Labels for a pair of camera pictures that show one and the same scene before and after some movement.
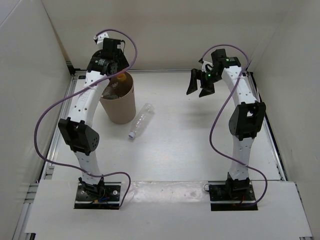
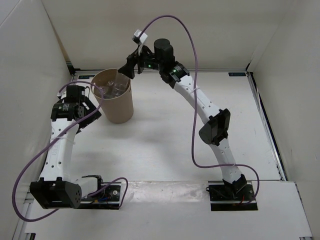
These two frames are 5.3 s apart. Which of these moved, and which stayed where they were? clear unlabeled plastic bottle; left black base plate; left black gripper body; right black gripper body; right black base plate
Moved: left black gripper body; clear unlabeled plastic bottle; right black gripper body
Stayed: right black base plate; left black base plate
